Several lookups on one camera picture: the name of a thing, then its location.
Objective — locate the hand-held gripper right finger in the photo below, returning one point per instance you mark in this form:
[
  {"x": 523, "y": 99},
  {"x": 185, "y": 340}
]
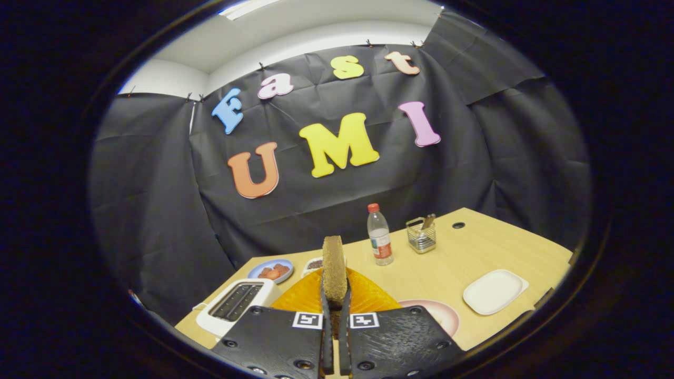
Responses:
[{"x": 400, "y": 342}]

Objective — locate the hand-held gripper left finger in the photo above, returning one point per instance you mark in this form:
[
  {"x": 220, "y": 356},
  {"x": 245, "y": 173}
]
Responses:
[{"x": 274, "y": 342}]

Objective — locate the brown bread slice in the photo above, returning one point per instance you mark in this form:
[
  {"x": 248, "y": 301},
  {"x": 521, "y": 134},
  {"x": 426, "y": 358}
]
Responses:
[{"x": 334, "y": 268}]

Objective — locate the pink round plate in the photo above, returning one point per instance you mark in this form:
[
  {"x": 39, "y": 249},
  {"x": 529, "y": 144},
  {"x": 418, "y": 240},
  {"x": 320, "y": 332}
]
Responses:
[{"x": 439, "y": 313}]

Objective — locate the white toaster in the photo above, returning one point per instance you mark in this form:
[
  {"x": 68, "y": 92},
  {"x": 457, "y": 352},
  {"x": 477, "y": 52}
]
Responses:
[{"x": 253, "y": 287}]

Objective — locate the red food pieces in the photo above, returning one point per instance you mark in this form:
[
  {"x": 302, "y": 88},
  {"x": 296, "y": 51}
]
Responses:
[{"x": 274, "y": 272}]

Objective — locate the blue plate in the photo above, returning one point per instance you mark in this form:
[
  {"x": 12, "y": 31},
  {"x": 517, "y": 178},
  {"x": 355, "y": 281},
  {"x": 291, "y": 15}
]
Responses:
[{"x": 255, "y": 273}]

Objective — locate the white compartment condiment dish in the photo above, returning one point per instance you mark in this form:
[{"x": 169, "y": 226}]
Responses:
[{"x": 313, "y": 263}]

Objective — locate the white rectangular plate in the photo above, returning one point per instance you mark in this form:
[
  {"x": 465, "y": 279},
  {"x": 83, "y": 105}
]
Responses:
[{"x": 495, "y": 292}]

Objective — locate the clear water bottle red cap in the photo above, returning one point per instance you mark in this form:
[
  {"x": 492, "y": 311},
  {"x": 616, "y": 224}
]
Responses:
[{"x": 380, "y": 237}]

